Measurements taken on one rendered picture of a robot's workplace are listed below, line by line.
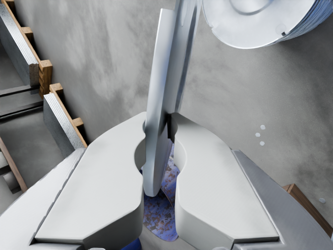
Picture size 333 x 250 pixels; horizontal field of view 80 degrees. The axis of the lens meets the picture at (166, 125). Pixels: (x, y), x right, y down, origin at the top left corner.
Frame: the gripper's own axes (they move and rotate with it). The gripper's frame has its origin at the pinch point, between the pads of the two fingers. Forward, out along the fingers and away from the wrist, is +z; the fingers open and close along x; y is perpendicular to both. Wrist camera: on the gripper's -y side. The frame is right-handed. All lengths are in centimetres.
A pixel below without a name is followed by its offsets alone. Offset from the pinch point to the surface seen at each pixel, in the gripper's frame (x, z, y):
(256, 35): 25, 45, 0
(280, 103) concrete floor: 51, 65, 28
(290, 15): 29.2, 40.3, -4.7
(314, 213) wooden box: 69, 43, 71
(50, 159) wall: -171, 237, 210
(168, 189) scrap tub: 4, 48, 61
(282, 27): 28.6, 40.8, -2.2
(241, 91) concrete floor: 39, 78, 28
